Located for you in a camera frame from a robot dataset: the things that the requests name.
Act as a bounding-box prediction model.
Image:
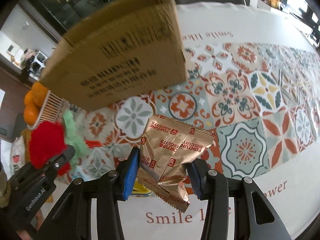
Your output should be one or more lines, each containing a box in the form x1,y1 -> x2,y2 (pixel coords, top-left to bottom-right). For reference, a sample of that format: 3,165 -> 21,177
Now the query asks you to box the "red pompom toy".
29,121 -> 74,176

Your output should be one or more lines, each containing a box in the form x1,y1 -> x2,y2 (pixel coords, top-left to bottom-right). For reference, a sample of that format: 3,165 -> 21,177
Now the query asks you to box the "yellow snack packet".
132,180 -> 152,197

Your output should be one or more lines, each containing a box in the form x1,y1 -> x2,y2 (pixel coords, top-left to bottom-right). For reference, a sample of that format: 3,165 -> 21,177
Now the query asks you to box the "brown cardboard box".
40,0 -> 187,111

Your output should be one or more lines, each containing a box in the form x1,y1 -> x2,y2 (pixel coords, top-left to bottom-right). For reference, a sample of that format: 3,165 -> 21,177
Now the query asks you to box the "gold biscuit packet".
137,167 -> 190,212
140,114 -> 215,183

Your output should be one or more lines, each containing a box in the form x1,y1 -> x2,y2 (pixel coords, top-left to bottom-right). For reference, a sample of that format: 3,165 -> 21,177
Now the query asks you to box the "white shoe shelf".
21,49 -> 48,79

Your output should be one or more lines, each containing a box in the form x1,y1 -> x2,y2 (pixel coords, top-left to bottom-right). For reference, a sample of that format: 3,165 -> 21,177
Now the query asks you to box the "orange left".
24,90 -> 34,106

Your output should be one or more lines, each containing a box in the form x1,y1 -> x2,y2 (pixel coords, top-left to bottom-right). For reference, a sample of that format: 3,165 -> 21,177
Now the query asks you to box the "orange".
23,103 -> 40,126
24,90 -> 34,106
31,82 -> 48,107

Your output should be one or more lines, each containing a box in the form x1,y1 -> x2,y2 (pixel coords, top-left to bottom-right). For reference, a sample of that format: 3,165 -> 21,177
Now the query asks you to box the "orange front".
23,103 -> 40,126

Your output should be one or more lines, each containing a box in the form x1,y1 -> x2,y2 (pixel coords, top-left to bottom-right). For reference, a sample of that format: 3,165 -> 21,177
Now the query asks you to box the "white fruit basket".
27,90 -> 63,131

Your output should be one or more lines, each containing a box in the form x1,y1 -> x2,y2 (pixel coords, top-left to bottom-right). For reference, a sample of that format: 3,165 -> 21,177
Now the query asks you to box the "dark glass cabinet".
28,0 -> 110,35

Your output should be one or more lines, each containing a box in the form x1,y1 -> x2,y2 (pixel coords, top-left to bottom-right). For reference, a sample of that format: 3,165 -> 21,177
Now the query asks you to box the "red candy wrapper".
85,140 -> 103,148

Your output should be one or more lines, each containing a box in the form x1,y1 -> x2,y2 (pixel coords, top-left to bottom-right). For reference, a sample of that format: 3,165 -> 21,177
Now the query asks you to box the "patterned table cloth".
37,2 -> 320,240

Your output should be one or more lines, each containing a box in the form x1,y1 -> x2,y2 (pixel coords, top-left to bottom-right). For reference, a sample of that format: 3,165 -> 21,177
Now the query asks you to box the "orange right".
31,82 -> 48,107

